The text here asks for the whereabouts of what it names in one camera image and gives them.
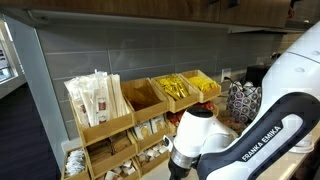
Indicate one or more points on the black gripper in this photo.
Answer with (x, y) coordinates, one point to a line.
(180, 172)

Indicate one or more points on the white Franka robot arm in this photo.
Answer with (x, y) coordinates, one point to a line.
(293, 83)

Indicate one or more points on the white wall power outlet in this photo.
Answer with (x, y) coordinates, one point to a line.
(226, 74)

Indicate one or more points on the wooden upper cabinet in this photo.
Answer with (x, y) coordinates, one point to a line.
(133, 8)

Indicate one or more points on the black countertop appliance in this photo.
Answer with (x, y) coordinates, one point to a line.
(256, 75)

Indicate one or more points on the brown napkins stack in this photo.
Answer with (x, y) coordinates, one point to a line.
(106, 146)

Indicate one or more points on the red ketchup packets pile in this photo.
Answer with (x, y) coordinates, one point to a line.
(206, 106)

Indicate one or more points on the wooden tiered condiment rack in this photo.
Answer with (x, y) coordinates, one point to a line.
(106, 130)

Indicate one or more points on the bright window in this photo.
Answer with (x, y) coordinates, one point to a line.
(5, 63)

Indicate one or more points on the white printed condiment packets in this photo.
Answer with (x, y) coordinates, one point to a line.
(148, 128)

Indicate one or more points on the white creamer cups pile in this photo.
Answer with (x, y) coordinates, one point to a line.
(151, 153)
(121, 168)

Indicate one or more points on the clear wrapped white packets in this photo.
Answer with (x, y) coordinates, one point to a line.
(75, 162)

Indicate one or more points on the wrapped straws and utensils bundle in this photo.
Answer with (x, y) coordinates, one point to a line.
(93, 96)

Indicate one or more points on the white cup lids stack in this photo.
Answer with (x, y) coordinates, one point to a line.
(303, 140)

